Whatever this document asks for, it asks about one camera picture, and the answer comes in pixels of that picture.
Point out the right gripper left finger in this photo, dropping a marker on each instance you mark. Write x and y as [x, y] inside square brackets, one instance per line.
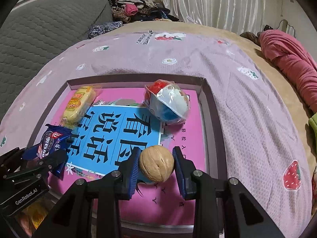
[72, 214]

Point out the brown walnut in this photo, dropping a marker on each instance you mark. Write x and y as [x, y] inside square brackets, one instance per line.
[156, 163]

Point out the pile of clothes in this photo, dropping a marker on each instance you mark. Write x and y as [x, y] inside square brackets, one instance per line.
[129, 11]

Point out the green fleece blanket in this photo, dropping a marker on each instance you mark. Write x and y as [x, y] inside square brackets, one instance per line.
[314, 126]

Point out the yellow rice cake snack pack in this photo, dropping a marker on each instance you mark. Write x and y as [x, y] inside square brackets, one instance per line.
[77, 106]

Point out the grey quilted headboard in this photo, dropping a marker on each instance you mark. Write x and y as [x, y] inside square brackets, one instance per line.
[35, 33]

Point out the pink blue book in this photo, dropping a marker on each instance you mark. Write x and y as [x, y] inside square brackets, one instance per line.
[106, 135]

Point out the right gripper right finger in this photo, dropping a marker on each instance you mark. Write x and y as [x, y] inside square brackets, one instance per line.
[221, 201]

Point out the dark floral cloth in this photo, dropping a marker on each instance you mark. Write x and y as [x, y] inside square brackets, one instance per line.
[104, 28]

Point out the blue Oreo cookie pack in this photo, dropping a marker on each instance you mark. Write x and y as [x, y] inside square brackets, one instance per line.
[53, 142]

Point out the red blue toy egg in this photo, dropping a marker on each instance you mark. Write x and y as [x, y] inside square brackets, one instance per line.
[167, 102]

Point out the small yellow snack pack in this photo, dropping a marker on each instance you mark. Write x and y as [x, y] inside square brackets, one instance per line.
[31, 217]

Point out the white sheer curtain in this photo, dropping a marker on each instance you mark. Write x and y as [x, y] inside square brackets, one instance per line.
[236, 16]

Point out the dark shallow box tray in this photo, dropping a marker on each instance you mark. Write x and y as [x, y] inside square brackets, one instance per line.
[215, 156]

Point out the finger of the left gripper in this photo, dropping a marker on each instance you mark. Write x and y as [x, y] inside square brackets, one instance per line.
[11, 161]
[41, 169]

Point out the pink strawberry blanket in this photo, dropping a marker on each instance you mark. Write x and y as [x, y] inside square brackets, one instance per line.
[263, 147]

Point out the pink quilt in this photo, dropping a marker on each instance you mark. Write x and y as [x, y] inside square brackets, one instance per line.
[291, 58]

